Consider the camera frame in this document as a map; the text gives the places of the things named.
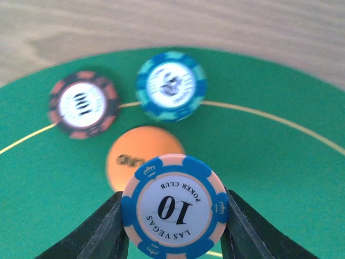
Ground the orange big blind button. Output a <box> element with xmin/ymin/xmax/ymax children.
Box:
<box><xmin>106</xmin><ymin>126</ymin><xmax>185</xmax><ymax>192</ymax></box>

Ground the green round poker mat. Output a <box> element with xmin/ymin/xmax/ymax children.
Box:
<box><xmin>1</xmin><ymin>47</ymin><xmax>344</xmax><ymax>258</ymax></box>

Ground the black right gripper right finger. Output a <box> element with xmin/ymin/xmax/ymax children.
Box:
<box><xmin>221</xmin><ymin>190</ymin><xmax>317</xmax><ymax>259</ymax></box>

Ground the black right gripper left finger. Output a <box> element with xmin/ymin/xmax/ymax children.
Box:
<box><xmin>37</xmin><ymin>192</ymin><xmax>129</xmax><ymax>259</ymax></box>

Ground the red chip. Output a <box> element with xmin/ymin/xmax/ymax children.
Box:
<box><xmin>48</xmin><ymin>71</ymin><xmax>120</xmax><ymax>139</ymax></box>

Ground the teal chip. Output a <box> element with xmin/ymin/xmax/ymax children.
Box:
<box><xmin>135</xmin><ymin>51</ymin><xmax>207</xmax><ymax>122</ymax></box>

